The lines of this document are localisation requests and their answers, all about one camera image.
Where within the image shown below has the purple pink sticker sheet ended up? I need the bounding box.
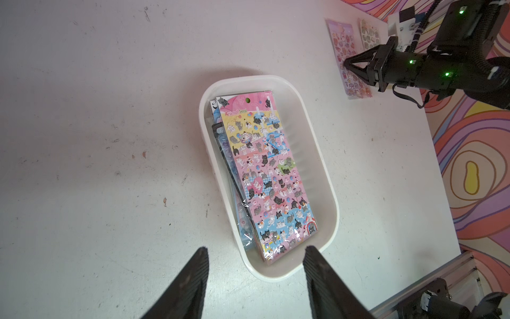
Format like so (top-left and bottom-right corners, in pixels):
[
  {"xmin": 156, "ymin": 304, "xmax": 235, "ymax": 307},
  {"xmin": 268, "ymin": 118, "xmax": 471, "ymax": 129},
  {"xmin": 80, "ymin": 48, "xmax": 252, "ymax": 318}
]
[{"xmin": 326, "ymin": 19, "xmax": 372, "ymax": 99}]

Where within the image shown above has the pink cat sticker sheet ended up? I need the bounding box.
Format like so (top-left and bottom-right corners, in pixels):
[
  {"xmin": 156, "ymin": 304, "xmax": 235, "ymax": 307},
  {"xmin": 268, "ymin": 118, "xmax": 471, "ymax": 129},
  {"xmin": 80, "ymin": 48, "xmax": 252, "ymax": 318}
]
[{"xmin": 216, "ymin": 91, "xmax": 318, "ymax": 265}]

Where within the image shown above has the green panda sticker sheet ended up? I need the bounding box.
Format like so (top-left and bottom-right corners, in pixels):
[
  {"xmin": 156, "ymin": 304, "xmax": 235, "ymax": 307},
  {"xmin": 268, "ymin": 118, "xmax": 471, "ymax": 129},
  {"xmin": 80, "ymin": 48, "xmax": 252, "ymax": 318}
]
[{"xmin": 209, "ymin": 98, "xmax": 223, "ymax": 123}]

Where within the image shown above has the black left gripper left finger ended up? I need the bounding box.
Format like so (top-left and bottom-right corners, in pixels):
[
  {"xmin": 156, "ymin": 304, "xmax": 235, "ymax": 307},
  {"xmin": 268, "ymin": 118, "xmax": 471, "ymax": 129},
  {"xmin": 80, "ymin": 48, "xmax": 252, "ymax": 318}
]
[{"xmin": 142, "ymin": 247, "xmax": 209, "ymax": 318}]

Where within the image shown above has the white plastic storage box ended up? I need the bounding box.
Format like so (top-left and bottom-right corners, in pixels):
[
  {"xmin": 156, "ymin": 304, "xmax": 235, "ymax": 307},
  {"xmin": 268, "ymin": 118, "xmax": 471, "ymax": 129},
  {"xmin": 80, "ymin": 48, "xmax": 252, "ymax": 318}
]
[{"xmin": 199, "ymin": 75, "xmax": 339, "ymax": 282}]

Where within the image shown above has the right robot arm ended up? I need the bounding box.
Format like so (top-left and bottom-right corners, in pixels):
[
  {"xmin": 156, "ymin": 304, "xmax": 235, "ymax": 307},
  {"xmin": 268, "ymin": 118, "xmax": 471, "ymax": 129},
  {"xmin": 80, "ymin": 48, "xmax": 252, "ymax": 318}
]
[{"xmin": 344, "ymin": 1, "xmax": 509, "ymax": 110}]

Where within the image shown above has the green beige sticker sheet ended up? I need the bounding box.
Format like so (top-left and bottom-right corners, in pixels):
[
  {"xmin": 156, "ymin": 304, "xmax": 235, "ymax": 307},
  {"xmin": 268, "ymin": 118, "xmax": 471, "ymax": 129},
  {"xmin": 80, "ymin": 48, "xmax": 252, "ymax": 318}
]
[{"xmin": 359, "ymin": 19, "xmax": 381, "ymax": 51}]

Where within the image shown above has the dark bonbon drop sticker sheet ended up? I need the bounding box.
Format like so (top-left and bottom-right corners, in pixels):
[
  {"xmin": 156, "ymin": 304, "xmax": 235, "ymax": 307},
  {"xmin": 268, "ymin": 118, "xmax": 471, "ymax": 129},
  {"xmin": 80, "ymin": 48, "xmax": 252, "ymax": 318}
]
[{"xmin": 212, "ymin": 123, "xmax": 256, "ymax": 251}]

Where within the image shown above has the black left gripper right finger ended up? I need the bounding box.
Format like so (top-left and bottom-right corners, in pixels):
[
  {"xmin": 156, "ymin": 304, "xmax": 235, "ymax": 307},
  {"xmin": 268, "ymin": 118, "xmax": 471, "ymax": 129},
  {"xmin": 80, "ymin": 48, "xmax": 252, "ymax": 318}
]
[{"xmin": 303, "ymin": 246, "xmax": 374, "ymax": 318}]

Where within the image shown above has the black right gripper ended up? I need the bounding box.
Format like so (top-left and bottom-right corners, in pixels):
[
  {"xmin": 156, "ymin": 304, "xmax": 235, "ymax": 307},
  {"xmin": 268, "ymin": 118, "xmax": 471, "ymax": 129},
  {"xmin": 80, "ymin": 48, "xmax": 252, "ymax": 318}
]
[{"xmin": 343, "ymin": 37, "xmax": 460, "ymax": 98}]

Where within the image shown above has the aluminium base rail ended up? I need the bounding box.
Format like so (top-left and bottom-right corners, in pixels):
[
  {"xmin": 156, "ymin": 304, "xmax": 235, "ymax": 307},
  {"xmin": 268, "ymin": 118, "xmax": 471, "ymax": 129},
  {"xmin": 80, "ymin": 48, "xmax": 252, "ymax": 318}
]
[{"xmin": 370, "ymin": 251, "xmax": 491, "ymax": 318}]

